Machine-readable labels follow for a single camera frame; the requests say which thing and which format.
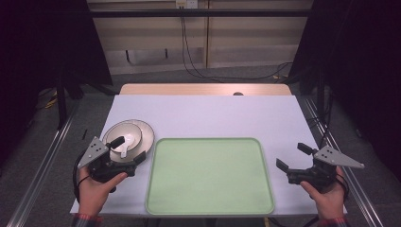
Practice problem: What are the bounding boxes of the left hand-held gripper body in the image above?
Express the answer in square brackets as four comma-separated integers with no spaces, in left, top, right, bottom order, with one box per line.
[77,135,137,184]

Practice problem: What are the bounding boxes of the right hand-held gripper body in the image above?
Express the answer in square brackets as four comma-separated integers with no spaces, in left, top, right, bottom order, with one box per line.
[286,145,366,192]

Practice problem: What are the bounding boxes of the beige ceramic bowl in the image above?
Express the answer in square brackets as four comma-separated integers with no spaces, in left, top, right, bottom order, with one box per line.
[103,121,144,156]

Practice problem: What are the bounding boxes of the person's left hand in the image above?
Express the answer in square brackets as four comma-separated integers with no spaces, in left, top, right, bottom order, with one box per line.
[77,166,129,218]

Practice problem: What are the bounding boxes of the person's right hand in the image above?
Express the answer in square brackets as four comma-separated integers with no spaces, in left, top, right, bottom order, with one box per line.
[299,166,347,221]

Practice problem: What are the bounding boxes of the white ceramic spoon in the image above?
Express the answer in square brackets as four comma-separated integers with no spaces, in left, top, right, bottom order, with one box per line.
[114,133,137,159]

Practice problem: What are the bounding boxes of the light green plastic tray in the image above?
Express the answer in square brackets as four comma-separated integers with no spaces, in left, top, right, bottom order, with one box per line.
[144,136,276,217]

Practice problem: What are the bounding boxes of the white table mat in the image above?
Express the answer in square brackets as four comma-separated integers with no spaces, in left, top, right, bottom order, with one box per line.
[69,94,348,218]

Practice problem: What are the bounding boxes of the dark curtain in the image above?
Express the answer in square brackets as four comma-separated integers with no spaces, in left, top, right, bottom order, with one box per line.
[0,0,113,165]
[288,0,401,183]

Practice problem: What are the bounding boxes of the black horizontal metal bar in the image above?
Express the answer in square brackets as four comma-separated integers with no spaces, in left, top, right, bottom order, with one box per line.
[87,9,314,19]

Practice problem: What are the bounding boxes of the black floor cable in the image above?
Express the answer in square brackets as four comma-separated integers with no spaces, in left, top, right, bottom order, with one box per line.
[306,115,336,149]

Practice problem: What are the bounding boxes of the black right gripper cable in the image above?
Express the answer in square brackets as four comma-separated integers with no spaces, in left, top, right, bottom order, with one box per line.
[334,172,350,203]

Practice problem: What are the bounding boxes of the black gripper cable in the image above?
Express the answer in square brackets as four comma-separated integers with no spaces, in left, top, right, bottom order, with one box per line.
[334,172,350,203]
[72,150,92,203]

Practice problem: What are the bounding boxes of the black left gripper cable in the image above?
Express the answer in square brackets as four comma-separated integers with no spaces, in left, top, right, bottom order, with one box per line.
[72,150,92,203]

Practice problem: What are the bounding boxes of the aluminium floor rail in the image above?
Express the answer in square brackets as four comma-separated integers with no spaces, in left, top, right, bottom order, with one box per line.
[303,96,385,227]
[5,102,80,227]

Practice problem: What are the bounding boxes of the black metal stand post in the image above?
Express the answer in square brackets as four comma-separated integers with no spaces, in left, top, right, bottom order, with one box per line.
[56,74,69,131]
[316,67,326,127]

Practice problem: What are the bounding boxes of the yellow floor cable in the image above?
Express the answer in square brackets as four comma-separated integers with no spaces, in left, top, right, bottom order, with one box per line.
[43,96,60,111]

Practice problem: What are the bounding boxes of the black wall cable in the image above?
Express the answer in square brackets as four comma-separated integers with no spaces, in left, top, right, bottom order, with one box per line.
[180,5,295,84]

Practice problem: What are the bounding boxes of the white wall socket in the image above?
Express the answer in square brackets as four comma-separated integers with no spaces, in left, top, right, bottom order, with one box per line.
[175,0,200,9]

